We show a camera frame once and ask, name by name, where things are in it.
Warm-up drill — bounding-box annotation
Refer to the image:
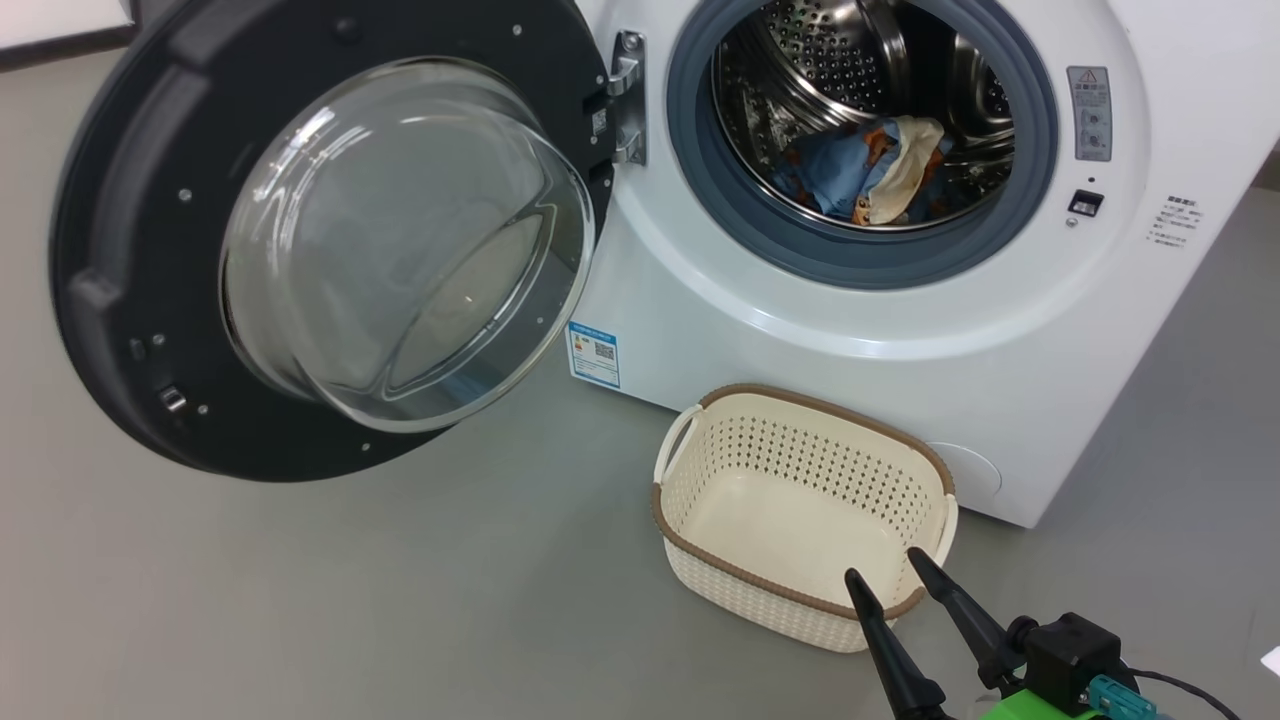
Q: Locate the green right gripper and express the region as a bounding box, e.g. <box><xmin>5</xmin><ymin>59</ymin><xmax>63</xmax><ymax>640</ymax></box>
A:
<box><xmin>845</xmin><ymin>547</ymin><xmax>1176</xmax><ymax>720</ymax></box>

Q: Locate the blue garment with cream lining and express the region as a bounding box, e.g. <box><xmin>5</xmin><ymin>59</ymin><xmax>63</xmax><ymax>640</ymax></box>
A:
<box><xmin>850</xmin><ymin>115</ymin><xmax>956</xmax><ymax>227</ymax></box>

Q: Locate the blue cartoon print garment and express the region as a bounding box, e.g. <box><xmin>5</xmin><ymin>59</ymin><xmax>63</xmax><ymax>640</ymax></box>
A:
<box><xmin>770</xmin><ymin>120</ymin><xmax>901</xmax><ymax>223</ymax></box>

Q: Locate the black round glass washer door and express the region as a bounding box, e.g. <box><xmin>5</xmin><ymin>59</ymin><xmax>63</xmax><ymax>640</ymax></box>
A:
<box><xmin>48</xmin><ymin>0</ymin><xmax>616</xmax><ymax>483</ymax></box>

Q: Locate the white front-load washing machine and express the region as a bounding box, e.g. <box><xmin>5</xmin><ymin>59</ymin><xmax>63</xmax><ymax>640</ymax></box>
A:
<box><xmin>560</xmin><ymin>0</ymin><xmax>1280</xmax><ymax>529</ymax></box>

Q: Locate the stainless steel washing machine drum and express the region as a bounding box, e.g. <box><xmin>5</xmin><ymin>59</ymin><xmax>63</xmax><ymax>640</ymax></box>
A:
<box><xmin>712</xmin><ymin>0</ymin><xmax>1016</xmax><ymax>233</ymax></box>

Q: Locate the metal door hinge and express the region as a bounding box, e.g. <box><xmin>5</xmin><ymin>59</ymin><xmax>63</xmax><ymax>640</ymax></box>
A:
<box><xmin>606</xmin><ymin>30</ymin><xmax>648</xmax><ymax>166</ymax></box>

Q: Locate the round white filter cover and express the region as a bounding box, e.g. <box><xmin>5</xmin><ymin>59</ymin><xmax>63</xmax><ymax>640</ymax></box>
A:
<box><xmin>925</xmin><ymin>442</ymin><xmax>1003</xmax><ymax>498</ymax></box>

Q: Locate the cream perforated laundry basket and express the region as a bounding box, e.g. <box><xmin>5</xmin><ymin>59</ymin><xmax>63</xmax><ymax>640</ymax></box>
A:
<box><xmin>651</xmin><ymin>383</ymin><xmax>959</xmax><ymax>654</ymax></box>

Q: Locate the blue energy label sticker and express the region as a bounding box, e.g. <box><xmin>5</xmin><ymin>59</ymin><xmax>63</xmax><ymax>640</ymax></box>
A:
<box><xmin>567</xmin><ymin>320</ymin><xmax>621</xmax><ymax>389</ymax></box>

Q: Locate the grey warning sticker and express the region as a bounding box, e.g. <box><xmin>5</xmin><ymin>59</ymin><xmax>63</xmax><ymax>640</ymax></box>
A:
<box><xmin>1066</xmin><ymin>66</ymin><xmax>1113</xmax><ymax>163</ymax></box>

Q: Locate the teal cable connector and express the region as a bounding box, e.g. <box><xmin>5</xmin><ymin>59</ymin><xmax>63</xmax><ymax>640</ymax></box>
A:
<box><xmin>1088</xmin><ymin>675</ymin><xmax>1159</xmax><ymax>720</ymax></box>

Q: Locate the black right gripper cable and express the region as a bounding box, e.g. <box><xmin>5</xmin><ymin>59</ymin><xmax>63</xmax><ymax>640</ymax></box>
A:
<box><xmin>1130</xmin><ymin>668</ymin><xmax>1246</xmax><ymax>720</ymax></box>

